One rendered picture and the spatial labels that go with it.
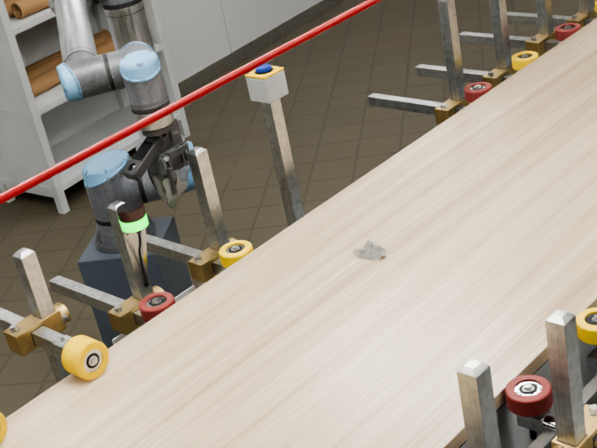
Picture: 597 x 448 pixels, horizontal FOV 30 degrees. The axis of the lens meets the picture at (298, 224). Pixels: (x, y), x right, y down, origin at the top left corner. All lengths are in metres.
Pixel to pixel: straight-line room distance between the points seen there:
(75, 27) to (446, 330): 1.26
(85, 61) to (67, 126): 3.17
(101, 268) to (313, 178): 1.82
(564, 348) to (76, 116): 4.35
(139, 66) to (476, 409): 1.24
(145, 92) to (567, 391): 1.20
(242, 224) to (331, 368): 2.68
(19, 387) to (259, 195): 1.49
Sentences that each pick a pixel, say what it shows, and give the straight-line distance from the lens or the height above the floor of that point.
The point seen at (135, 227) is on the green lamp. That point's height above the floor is 1.07.
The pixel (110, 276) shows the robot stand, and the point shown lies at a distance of 3.44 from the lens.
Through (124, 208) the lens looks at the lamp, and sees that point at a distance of 2.44.
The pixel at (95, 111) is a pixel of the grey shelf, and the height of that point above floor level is 0.18.
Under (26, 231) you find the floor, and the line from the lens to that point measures 5.26.
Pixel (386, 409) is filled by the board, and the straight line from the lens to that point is 2.00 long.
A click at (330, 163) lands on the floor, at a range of 5.16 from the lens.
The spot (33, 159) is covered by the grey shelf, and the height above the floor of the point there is 0.27.
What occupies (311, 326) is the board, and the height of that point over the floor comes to 0.90.
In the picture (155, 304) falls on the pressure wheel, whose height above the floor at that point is 0.90.
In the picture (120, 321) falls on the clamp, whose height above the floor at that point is 0.86.
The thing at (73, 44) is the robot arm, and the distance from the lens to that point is 2.78.
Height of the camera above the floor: 2.10
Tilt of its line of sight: 27 degrees down
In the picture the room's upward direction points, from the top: 12 degrees counter-clockwise
